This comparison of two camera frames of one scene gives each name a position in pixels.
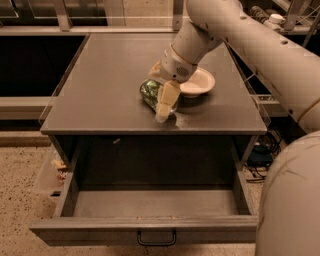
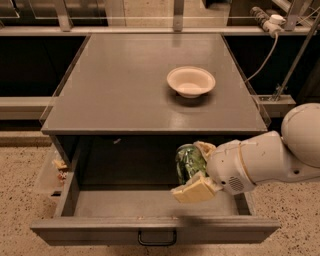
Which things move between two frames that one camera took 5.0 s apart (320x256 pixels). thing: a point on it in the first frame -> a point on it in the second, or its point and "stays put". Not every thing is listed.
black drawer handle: x=156 y=243 stays put
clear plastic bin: x=53 y=172 stays put
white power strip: x=274 y=21 stays put
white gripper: x=174 y=68 -> x=227 y=166
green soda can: x=149 y=90 -> x=189 y=162
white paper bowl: x=200 y=82 stays put
